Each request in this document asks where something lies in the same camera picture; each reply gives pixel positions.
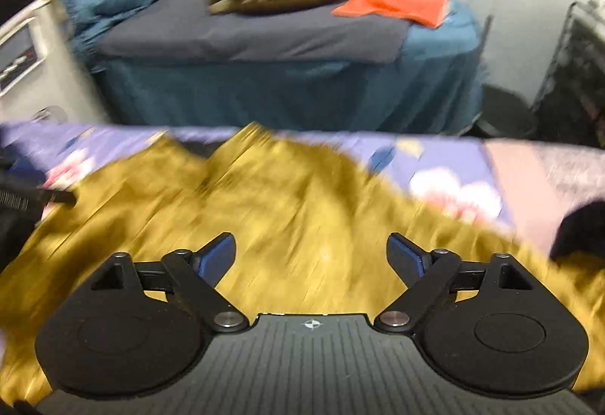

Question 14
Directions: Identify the golden silk padded jacket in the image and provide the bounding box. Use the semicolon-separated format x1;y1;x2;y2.
1;125;604;403

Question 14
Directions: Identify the white cabinet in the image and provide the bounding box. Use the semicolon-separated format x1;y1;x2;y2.
1;0;107;123

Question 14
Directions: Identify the purple floral bed sheet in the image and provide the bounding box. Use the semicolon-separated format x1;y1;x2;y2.
1;121;604;254

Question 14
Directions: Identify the black knitted garment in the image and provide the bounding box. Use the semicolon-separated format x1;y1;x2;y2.
550;200;605;259

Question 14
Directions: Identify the black round bin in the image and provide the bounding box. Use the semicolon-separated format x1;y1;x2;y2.
473;83;536;139

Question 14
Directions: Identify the orange folded cloth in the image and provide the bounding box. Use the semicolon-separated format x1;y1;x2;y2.
332;0;451;29

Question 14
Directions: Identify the black wire rack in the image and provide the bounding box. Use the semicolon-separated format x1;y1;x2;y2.
532;2;604;149

